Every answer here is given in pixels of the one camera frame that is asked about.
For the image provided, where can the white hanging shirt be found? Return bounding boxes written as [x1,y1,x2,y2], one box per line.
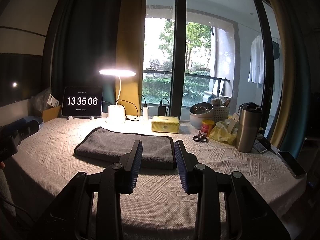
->
[248,35,265,88]

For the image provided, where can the clear plastic bag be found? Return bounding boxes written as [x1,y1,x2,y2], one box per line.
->
[31,87,53,112]

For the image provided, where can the black smartphone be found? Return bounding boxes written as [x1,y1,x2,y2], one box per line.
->
[277,151,306,179]

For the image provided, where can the yellow tissue pack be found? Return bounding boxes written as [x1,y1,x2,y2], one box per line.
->
[151,115,180,133]

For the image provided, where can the red tin can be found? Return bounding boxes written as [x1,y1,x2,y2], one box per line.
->
[201,119,215,137]

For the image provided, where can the stainless steel thermos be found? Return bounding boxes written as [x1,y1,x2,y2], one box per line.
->
[236,102,262,153]

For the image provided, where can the white utensil basket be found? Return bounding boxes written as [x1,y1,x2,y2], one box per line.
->
[213,106,229,122]

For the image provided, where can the cardboard box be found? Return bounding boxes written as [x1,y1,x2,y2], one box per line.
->
[33,106,61,122]

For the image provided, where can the white power adapter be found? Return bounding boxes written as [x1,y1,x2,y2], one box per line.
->
[142,106,149,120]

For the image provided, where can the black scissors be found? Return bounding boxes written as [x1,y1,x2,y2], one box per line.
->
[193,131,208,143]

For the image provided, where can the white desk lamp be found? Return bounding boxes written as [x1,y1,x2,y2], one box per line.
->
[99,68,137,123]

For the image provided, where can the blue plastic plate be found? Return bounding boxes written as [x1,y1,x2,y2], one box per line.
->
[24,115,43,126]

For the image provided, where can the black power bank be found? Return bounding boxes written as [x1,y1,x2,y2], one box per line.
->
[158,105,166,116]

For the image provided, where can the tablet showing clock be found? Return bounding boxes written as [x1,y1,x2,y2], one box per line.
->
[61,87,103,117]

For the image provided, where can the yellow plastic bag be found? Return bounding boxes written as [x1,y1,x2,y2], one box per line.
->
[209,121,238,145]

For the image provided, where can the purple and grey towel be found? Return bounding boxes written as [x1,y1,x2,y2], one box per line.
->
[74,127,176,170]

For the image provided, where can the dark green curtain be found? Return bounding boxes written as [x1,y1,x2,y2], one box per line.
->
[43,0,121,103]

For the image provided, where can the yellow curtain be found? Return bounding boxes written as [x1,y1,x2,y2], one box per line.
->
[116,0,146,116]

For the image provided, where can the stainless steel bowl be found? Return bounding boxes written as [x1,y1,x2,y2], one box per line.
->
[189,102,214,118]

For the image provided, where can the white knitted tablecloth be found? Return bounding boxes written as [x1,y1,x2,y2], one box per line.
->
[4,118,306,239]

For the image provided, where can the white ceramic bowl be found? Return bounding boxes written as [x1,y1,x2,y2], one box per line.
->
[189,115,212,130]

